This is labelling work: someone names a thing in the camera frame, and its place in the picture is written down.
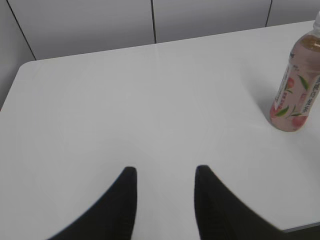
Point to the white bottle cap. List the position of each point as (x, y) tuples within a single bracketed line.
[(316, 24)]

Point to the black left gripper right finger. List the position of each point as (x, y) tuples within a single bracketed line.
[(220, 215)]

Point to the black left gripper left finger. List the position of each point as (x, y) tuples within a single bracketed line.
[(112, 217)]

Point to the peach oolong tea bottle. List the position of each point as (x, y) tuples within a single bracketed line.
[(300, 84)]

